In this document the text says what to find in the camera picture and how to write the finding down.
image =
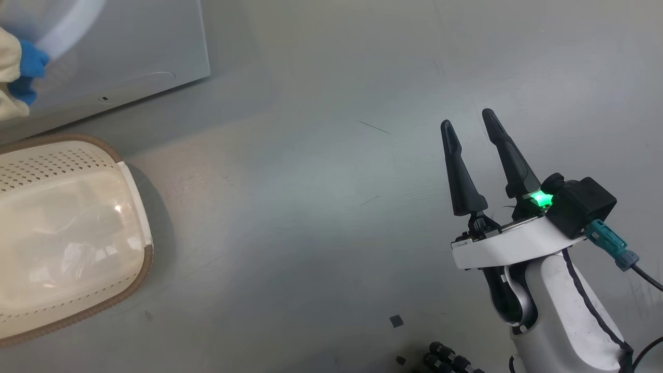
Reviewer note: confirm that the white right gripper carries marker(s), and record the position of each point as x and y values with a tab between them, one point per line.
518	246

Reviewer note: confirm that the blue garment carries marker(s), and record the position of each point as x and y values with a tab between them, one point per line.
31	62

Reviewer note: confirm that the cream bear face garment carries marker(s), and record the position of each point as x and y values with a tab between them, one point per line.
8	62

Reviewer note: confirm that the black robot base connectors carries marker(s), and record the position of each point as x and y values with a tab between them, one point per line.
450	358

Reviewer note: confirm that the white front-load washing machine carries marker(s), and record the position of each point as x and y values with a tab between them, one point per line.
145	41

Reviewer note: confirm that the cream perforated laundry basket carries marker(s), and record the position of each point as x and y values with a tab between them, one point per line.
67	233

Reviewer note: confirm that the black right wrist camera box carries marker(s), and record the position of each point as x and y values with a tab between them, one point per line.
582	207

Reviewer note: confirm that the teal right camera connector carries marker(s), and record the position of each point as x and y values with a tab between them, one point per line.
611	243

